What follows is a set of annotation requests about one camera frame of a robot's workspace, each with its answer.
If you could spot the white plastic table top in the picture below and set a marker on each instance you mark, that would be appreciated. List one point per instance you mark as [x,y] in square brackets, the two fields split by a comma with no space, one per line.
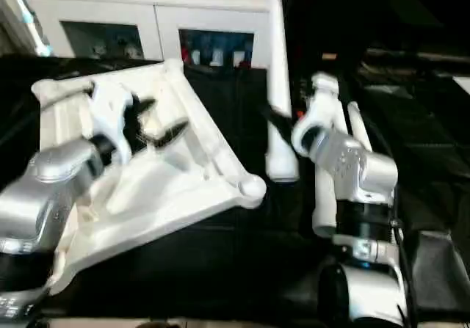
[165,196]

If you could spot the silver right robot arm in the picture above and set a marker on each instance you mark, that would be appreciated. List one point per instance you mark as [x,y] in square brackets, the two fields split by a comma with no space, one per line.
[360,166]

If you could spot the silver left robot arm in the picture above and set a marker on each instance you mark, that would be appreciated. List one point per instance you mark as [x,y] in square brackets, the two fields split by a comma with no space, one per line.
[47,181]

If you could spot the small yellow label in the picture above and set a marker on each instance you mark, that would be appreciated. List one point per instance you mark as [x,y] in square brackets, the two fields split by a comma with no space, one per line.
[329,56]

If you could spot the white glass-door cabinet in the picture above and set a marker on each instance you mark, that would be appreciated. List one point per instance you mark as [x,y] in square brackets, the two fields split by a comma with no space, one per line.
[158,23]

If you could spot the white and turquoise rack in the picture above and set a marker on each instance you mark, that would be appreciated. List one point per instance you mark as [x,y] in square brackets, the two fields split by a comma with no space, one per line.
[33,31]

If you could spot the black metal bar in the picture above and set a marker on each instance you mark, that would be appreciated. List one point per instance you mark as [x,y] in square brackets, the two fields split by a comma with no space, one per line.
[422,55]

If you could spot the black work surface mat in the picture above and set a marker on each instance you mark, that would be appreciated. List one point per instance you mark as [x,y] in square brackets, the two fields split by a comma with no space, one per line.
[220,269]

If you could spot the white flat board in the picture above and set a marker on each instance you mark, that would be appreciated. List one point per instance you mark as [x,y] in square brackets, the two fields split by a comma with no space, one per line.
[463,84]

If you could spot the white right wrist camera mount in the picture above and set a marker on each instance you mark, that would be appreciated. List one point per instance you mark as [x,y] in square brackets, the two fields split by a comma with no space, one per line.
[319,119]

